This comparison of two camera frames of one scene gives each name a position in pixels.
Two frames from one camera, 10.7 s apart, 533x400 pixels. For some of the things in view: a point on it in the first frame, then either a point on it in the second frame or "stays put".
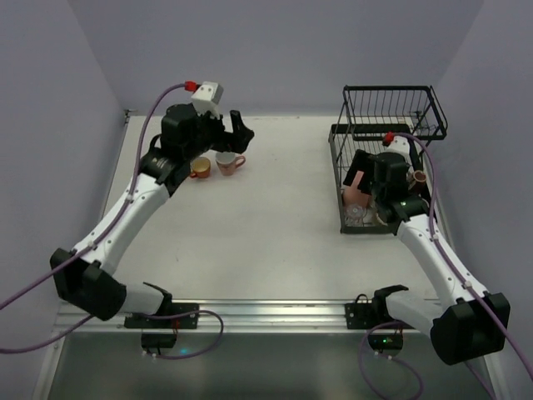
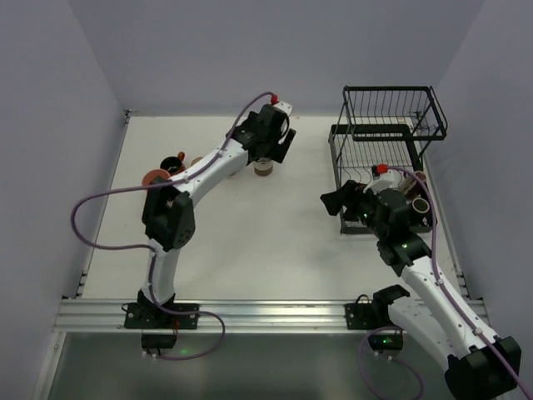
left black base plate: (187, 322) stays put
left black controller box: (158, 340) stays put
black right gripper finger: (364, 162) → (334, 202)
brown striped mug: (420, 179) stays put
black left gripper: (225, 136) → (281, 146)
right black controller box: (386, 341) stays put
